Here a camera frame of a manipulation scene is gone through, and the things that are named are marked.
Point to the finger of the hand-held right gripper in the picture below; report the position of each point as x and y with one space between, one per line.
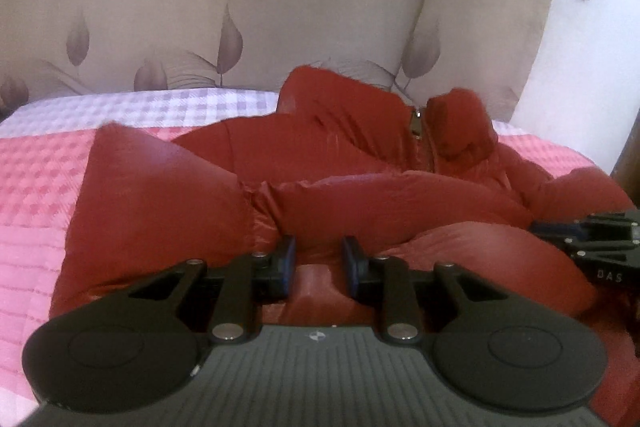
555 227
600 249

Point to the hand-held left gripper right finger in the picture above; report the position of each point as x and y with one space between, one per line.
350 267

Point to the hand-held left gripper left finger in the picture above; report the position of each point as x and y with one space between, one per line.
286 268

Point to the red puffer jacket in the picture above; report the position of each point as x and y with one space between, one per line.
380 202

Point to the pink checkered bed sheet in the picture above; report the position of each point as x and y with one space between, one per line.
35 207

